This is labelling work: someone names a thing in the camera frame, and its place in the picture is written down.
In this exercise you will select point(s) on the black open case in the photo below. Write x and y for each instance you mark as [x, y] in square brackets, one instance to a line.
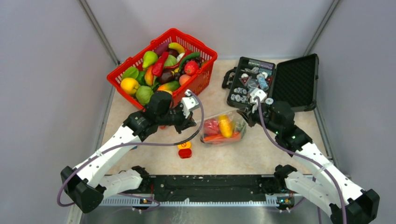
[295, 82]

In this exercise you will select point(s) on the green toy pear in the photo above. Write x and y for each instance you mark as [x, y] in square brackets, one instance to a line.
[149, 58]

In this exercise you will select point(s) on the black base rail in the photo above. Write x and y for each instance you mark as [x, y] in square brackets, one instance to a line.
[228, 189]

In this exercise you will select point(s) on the red plastic basket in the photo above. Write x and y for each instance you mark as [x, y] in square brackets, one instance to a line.
[196, 83]

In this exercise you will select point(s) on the yellow and red button toy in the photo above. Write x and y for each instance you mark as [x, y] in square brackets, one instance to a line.
[184, 150]

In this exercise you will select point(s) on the clear zip top bag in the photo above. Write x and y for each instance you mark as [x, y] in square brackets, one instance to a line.
[238, 123]

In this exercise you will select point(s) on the red toy chili pepper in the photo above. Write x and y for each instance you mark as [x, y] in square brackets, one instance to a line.
[157, 68]

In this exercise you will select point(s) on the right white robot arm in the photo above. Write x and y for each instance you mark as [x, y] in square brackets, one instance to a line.
[330, 190]

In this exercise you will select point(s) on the yellow toy lemon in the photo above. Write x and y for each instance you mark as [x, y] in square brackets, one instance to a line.
[130, 86]

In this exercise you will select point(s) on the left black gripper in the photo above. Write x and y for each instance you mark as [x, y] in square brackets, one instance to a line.
[185, 122]

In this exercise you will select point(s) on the red toy apple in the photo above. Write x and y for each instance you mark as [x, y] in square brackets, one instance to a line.
[211, 127]

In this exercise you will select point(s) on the green toy cucumber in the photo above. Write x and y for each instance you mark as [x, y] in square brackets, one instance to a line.
[190, 56]

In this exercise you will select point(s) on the orange toy carrot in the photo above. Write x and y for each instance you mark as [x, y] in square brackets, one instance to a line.
[220, 139]

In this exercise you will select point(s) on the yellow orange toy mango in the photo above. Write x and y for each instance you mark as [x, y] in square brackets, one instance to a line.
[225, 126]

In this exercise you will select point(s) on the poker chips row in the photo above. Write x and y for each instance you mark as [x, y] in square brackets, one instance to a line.
[248, 75]

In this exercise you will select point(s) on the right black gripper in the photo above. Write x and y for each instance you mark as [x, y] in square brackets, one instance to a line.
[249, 113]

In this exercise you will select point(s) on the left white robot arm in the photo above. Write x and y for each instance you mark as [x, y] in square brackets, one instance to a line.
[87, 184]

